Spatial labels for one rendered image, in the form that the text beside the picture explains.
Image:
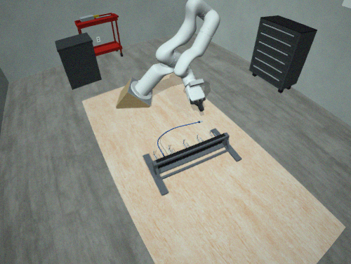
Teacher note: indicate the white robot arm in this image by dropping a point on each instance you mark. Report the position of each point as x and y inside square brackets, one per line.
[180, 63]

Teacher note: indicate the black patch panel rack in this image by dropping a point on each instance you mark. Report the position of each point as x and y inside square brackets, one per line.
[179, 158]

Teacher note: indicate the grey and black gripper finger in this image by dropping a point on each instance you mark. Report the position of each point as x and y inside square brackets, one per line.
[197, 104]
[201, 102]

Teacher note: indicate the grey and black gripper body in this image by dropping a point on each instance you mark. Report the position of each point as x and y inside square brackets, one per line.
[194, 93]

